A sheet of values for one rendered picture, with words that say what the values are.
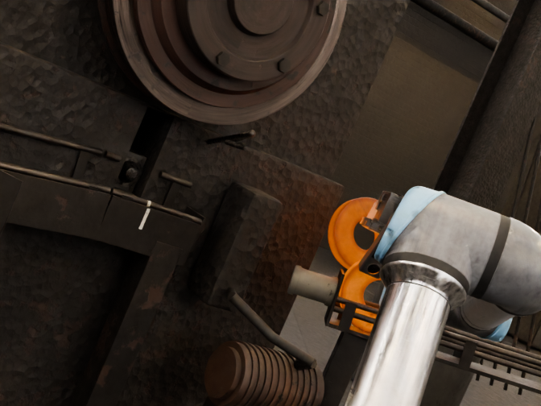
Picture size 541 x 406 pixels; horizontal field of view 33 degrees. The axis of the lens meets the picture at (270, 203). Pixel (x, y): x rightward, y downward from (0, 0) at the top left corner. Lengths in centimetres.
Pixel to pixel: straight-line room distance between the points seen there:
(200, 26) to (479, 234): 61
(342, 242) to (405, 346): 75
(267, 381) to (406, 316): 63
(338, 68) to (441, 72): 820
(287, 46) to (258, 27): 8
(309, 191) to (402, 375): 89
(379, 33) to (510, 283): 95
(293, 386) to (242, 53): 63
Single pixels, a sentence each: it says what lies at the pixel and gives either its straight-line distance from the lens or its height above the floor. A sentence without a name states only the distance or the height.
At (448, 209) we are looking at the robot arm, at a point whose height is 92.
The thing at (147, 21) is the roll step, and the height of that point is 100.
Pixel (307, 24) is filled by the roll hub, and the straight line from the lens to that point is 166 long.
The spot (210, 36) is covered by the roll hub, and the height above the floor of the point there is 102.
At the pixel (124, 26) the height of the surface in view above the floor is 98.
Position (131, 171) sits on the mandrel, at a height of 74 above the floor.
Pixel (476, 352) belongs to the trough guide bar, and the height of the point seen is 68.
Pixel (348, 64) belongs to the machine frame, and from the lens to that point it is 201.
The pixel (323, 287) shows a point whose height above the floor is 68.
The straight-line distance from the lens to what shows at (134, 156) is 179.
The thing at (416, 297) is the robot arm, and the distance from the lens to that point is 117.
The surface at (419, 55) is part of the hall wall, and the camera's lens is 994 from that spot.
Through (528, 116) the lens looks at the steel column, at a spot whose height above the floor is 163.
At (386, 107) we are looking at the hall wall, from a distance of 980.
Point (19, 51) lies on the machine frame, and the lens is 164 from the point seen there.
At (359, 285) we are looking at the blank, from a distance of 183.
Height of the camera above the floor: 92
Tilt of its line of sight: 4 degrees down
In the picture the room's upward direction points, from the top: 24 degrees clockwise
